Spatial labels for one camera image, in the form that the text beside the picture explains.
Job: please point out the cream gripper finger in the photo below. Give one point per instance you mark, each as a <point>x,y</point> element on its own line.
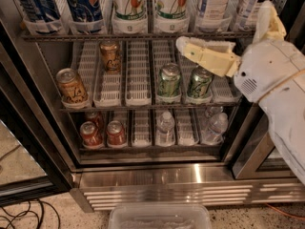
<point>216,57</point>
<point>268,24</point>

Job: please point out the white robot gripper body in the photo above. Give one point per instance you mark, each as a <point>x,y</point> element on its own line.
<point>266,70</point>

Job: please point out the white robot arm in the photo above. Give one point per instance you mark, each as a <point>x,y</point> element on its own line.
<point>284,105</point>

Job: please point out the right green soda can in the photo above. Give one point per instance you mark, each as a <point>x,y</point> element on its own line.
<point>199,83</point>

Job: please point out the green soda can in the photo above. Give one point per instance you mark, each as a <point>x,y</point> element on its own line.
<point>169,80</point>
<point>199,83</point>

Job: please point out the right white tea can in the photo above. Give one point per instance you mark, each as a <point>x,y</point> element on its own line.
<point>246,14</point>

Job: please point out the white tea can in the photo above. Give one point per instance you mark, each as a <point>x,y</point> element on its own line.
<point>246,14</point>
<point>211,9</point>

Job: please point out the left green soda can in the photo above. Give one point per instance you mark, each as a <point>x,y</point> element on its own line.
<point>169,80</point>

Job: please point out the left white tea can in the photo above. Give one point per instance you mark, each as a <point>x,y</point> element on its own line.
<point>211,9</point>

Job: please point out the right glass fridge door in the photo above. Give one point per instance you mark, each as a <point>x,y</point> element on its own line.
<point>250,151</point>

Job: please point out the stainless steel fridge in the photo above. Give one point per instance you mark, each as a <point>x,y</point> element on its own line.
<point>142,171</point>

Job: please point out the rear gold soda can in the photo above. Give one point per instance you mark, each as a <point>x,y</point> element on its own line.
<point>110,55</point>

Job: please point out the gold soda can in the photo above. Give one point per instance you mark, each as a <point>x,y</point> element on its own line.
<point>110,55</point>
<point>71,86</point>

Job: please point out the front right red can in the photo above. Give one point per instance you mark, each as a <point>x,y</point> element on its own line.
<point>116,133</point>

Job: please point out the red can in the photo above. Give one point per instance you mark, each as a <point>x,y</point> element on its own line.
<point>90,134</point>
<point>95,117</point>
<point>116,133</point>

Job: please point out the rear red can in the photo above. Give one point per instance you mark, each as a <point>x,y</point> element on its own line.
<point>95,117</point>

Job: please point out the right blue Pepsi can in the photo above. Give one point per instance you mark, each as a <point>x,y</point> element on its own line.
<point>85,10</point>

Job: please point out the blue pepsi can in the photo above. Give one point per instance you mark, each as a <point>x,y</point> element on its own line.
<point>44,11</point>
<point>85,10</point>

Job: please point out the front gold soda can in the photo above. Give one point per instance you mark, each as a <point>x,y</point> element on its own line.
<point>71,86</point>

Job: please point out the front left red can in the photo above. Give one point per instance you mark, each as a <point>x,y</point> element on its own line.
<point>90,134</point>

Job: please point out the left blue Pepsi can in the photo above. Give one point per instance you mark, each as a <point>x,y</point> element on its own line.
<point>44,11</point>

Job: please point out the open left fridge door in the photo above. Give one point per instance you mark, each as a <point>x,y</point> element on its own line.
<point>25,87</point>

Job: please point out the right clear water bottle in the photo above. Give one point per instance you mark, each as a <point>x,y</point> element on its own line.
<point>214,124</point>

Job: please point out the clear water bottle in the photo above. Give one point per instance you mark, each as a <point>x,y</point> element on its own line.
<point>164,129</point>
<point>214,124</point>

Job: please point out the middle clear water bottle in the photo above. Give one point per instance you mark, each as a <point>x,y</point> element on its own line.
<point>164,129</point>

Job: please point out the clear plastic bin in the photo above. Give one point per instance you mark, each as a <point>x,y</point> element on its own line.
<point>159,216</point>

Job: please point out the top wire shelf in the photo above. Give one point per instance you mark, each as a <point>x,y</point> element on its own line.
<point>141,36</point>

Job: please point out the wire shelf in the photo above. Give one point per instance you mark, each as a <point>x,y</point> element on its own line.
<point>141,36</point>
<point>148,107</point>

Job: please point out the middle wire shelf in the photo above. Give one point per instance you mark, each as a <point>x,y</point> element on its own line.
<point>148,107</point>

